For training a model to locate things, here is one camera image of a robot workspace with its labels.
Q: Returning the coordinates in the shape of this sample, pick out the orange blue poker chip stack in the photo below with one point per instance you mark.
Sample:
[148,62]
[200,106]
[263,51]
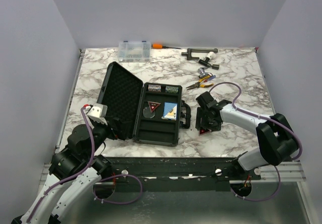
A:
[154,88]

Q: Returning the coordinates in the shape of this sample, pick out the black T-handle tool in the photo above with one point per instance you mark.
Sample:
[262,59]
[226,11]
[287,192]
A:
[207,64]

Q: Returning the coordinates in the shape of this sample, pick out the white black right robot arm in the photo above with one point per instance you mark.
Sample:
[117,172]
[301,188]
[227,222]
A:
[275,137]

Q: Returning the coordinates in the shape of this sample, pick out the blue playing card deck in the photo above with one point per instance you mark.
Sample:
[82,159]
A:
[170,111]

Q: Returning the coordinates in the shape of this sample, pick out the red triangle all-in button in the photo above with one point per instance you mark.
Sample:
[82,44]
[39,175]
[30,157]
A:
[203,131]
[153,105]

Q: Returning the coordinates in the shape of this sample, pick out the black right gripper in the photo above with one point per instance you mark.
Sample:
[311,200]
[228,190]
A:
[215,127]

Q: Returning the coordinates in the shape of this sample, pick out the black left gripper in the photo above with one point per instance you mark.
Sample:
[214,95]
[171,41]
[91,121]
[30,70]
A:
[123,130]

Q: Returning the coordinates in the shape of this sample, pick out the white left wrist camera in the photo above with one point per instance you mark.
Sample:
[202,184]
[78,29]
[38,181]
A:
[97,113]

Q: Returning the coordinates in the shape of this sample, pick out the black foam lined carry case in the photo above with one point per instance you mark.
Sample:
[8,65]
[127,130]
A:
[126,96]

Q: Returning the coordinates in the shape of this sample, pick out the yellow black pliers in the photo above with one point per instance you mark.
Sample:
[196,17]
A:
[202,83]

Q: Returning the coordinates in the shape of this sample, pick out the orange handle screwdriver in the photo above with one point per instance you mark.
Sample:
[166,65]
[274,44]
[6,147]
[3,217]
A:
[160,46]

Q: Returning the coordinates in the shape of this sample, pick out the white cylinder connector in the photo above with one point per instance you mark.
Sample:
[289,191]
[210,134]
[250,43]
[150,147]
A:
[210,55]

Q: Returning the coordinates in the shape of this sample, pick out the aluminium rail frame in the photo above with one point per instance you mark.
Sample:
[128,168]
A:
[288,171]

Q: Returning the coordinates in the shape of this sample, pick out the clear round dealer button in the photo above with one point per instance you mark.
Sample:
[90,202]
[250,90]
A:
[147,113]

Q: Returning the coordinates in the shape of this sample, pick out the clear handle red screwdriver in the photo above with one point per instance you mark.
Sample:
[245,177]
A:
[210,78]

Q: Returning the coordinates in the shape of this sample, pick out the green blue poker chip stack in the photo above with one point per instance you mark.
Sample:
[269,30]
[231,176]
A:
[172,89]

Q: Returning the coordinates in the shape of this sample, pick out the clear plastic screw box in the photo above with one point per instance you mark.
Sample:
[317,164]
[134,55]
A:
[134,51]

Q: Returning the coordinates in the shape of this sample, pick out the black metal puller tool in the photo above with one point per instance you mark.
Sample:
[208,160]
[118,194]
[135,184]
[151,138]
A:
[188,54]

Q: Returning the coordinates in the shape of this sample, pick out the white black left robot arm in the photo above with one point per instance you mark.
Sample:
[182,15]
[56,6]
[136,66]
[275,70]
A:
[74,170]

